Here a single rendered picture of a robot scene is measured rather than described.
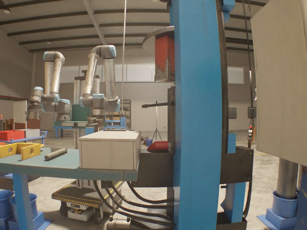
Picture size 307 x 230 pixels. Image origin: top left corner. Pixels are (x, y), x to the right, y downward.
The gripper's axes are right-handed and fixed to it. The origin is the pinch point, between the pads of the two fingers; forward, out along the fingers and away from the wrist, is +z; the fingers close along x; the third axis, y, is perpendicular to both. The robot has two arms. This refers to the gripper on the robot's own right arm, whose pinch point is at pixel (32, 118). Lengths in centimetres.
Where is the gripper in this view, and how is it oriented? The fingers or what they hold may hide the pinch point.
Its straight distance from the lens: 188.7
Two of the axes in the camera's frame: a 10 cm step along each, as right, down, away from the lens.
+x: -9.9, 1.2, 0.0
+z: 1.0, 9.1, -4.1
